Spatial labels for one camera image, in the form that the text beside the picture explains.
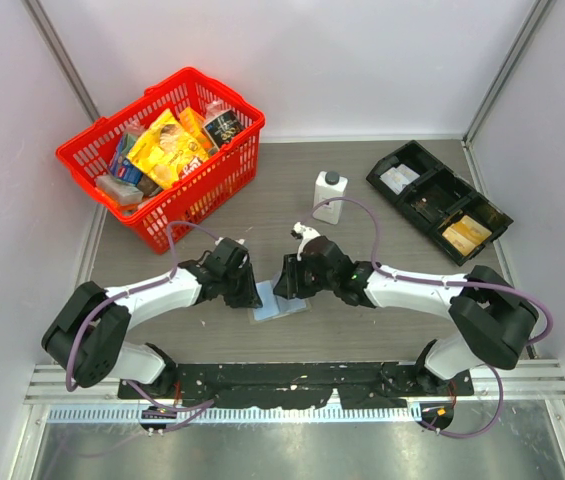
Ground orange snack packet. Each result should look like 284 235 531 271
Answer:
178 106 217 156

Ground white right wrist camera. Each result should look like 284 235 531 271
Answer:
291 222 321 261

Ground yellow classic chips bag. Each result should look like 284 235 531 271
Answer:
128 109 210 190

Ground silver cards in tray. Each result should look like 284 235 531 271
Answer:
379 164 420 195

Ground black VIP cards in tray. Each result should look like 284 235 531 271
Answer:
410 185 456 223

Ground white bottle grey cap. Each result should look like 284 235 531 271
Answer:
312 171 348 225

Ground clear wrapped pale package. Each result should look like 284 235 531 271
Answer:
96 175 143 206

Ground gold cards stack in tray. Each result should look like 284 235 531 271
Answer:
442 215 492 256

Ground red plastic shopping basket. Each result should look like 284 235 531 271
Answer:
56 67 265 254

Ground blue snack box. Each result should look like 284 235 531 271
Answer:
108 133 143 185

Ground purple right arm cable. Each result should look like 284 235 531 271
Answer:
304 197 553 439

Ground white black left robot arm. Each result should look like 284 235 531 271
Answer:
41 238 262 398

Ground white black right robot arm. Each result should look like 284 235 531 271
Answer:
273 236 539 395

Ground white slotted cable duct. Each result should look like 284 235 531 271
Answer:
46 402 421 425

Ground grey leather card holder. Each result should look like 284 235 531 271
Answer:
249 280 310 324

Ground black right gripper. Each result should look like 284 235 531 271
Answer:
274 252 337 299

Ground black labelled snack jar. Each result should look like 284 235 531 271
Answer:
204 110 244 148

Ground black three-compartment card tray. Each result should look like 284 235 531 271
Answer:
366 141 513 266

